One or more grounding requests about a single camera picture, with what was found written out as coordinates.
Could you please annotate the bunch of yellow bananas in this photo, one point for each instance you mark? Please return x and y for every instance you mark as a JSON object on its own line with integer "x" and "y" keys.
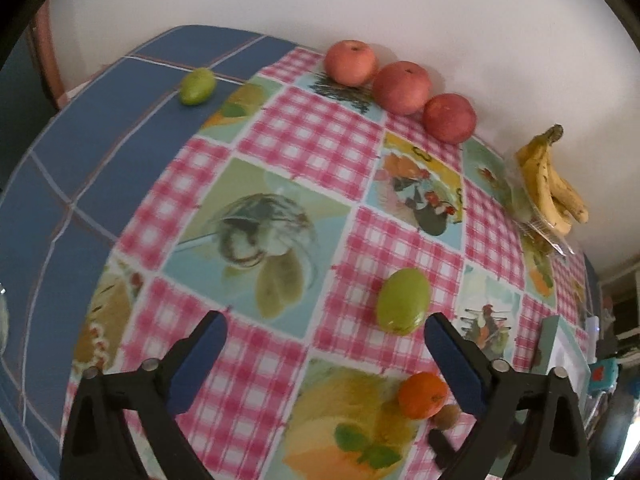
{"x": 537, "y": 185}

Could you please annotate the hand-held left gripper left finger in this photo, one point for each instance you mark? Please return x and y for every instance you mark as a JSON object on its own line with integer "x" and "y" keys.
{"x": 197, "y": 360}

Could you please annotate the clear plastic container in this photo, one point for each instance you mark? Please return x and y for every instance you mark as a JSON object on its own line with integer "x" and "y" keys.
{"x": 520, "y": 205}

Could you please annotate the white tray with teal rim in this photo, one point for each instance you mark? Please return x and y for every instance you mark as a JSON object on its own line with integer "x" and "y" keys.
{"x": 562, "y": 347}

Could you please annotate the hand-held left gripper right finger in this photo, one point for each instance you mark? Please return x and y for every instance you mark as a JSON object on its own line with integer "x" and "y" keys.
{"x": 452, "y": 360}

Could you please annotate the teal box with red mark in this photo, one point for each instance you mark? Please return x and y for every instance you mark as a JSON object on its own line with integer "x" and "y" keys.
{"x": 602, "y": 375}

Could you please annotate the blue tablecloth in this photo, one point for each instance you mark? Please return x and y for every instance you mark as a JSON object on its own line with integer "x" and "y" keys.
{"x": 100, "y": 135}

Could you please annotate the medium red apple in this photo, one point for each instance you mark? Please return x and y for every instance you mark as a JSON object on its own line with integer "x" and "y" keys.
{"x": 401, "y": 87}

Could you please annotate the small green mango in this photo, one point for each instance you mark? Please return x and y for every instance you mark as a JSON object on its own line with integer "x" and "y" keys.
{"x": 197, "y": 86}

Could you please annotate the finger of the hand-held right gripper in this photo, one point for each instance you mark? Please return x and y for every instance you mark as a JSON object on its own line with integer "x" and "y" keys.
{"x": 441, "y": 448}

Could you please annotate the large red apple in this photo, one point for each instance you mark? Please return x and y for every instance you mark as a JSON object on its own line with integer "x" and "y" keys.
{"x": 449, "y": 117}

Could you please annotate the small red apple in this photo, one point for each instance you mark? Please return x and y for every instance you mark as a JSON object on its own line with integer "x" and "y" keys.
{"x": 350, "y": 62}

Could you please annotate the spotted yellow banana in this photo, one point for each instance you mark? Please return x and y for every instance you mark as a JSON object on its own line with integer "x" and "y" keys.
{"x": 570, "y": 195}

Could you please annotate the large green mango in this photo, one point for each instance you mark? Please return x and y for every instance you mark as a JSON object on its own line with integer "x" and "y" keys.
{"x": 404, "y": 301}

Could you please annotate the orange tangerine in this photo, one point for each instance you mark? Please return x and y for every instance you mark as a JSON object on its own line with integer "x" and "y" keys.
{"x": 422, "y": 395}

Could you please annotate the pink checkered printed tablecloth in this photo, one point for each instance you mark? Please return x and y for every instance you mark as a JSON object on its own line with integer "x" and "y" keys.
{"x": 280, "y": 125}

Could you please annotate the brown kiwi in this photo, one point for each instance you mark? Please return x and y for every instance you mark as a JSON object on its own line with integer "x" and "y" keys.
{"x": 446, "y": 416}

